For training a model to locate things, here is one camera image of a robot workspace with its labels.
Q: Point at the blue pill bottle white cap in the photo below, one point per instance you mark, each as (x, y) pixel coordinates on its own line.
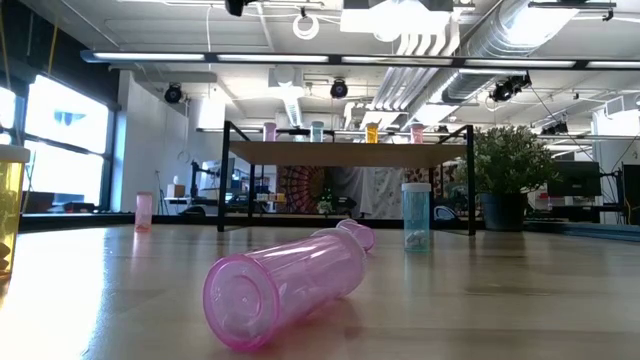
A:
(316, 132)
(416, 215)

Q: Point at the orange pill bottle white cap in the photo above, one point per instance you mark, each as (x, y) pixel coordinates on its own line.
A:
(12, 210)
(372, 134)

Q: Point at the pink pill bottle white cap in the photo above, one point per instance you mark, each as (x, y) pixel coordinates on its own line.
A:
(417, 134)
(143, 212)

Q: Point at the wooden shelf black metal legs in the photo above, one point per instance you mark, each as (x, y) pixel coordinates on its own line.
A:
(350, 154)

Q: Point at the patterned mandala tapestry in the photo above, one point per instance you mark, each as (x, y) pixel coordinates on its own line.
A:
(300, 187)

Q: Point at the small potted flowers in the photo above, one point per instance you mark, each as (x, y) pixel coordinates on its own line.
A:
(325, 205)

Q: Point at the white hanging cloth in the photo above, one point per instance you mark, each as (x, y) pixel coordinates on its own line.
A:
(370, 192)

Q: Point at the black ceiling spotlight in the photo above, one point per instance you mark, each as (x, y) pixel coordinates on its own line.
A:
(173, 93)
(339, 89)
(510, 87)

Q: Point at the brown cardboard box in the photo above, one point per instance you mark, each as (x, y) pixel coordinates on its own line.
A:
(176, 191)

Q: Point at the green potted plant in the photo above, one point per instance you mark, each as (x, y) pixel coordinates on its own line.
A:
(505, 165)

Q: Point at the black beam with light strips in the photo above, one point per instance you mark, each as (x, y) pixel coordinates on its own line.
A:
(150, 56)

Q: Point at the black computer monitor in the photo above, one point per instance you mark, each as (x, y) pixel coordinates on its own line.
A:
(574, 178)
(632, 195)

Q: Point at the large glass window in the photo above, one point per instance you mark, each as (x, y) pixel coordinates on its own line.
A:
(65, 140)

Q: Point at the white ventilation duct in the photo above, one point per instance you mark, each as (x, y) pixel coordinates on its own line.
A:
(290, 100)

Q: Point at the silver round ceiling duct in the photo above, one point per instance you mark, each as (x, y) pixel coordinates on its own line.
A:
(500, 40)

